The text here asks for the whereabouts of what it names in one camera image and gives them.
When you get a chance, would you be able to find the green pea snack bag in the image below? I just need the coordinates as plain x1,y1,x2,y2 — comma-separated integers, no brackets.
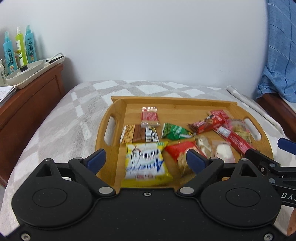
161,123,193,141

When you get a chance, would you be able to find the red chocolate stick box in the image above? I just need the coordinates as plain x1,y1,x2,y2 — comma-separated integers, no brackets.
188,109,232,134

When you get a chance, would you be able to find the yellow white snack bag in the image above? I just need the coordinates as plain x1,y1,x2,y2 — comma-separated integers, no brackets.
121,142,173,188

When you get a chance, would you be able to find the clear packet white candy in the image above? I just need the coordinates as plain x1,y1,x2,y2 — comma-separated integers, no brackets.
195,135,213,158

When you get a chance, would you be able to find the long red snack stick packet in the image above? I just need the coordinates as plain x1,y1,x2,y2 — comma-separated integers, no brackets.
214,126,253,156

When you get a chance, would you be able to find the clear packet white marshmallow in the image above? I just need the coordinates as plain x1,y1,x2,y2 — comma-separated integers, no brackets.
212,141,235,163

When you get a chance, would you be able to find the red shrimp snack packet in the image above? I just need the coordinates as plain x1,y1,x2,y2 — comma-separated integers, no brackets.
165,141,206,177

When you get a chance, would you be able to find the clear packet green snack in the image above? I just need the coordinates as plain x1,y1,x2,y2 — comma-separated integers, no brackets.
227,119,252,144

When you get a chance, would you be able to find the dark wooden chair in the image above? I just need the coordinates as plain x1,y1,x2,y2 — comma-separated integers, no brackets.
256,93,296,142

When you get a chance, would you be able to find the grey white checked blanket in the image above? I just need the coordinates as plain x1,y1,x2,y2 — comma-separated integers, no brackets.
0,79,296,237

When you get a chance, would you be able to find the brown nut bar packet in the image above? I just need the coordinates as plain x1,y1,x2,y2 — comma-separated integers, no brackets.
119,125,159,144

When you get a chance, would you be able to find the bamboo serving tray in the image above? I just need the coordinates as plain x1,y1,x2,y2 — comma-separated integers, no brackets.
95,96,273,191

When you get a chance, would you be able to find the blue plaid cloth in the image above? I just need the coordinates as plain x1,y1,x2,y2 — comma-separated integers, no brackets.
256,0,296,103

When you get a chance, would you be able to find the red white cracker packet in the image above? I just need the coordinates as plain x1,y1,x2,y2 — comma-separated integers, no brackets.
140,106,160,128

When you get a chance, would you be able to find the brown wooden cabinet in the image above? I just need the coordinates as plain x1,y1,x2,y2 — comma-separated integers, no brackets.
1,63,65,187

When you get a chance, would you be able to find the paper notebook stack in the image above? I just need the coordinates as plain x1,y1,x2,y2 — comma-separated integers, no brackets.
0,86,16,106

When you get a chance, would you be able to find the beige plastic tray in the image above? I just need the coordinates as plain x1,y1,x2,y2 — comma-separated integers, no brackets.
6,52,66,89

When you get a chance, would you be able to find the small white bottle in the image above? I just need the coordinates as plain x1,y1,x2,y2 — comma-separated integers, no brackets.
0,60,6,86

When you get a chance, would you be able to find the green spray bottle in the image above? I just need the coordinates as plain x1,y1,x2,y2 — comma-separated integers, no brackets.
16,27,28,67

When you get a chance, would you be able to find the teal spray bottle right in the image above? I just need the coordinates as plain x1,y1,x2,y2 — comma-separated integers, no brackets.
25,25,38,63

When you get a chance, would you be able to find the teal spray bottle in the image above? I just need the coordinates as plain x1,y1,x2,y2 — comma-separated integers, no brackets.
3,31,18,75
25,25,38,63

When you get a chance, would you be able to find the teal spray bottle left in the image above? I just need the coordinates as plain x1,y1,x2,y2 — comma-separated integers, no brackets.
3,31,18,75

